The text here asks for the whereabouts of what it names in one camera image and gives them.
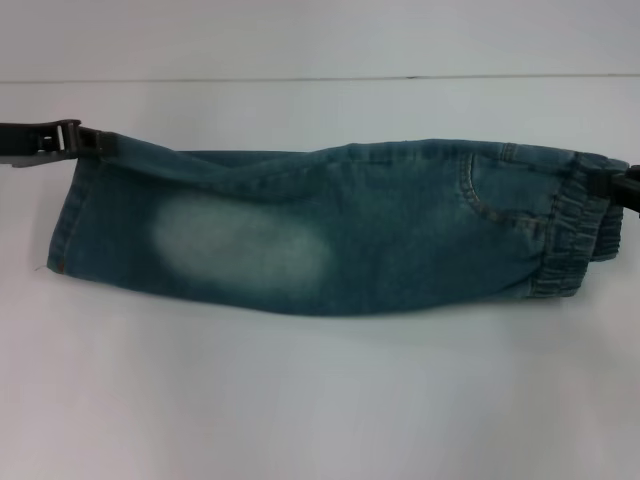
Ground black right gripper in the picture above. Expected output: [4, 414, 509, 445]
[584, 163, 640, 219]

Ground blue denim shorts with print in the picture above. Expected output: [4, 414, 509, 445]
[45, 130, 630, 317]

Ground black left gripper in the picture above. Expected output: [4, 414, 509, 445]
[0, 118, 117, 156]

